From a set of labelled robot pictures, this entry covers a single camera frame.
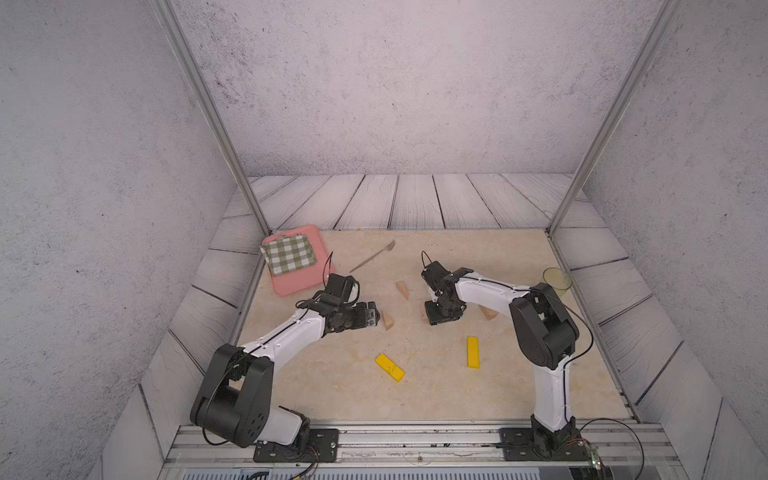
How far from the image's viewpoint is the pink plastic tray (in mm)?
1086

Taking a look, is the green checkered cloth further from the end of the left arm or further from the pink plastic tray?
the end of the left arm

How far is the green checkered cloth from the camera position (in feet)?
3.62

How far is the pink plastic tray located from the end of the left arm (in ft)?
1.08

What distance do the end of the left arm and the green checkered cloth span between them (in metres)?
0.39

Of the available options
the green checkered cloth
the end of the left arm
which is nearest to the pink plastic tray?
Answer: the green checkered cloth

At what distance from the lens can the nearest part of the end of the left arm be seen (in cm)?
66

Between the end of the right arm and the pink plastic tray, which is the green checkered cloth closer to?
the pink plastic tray
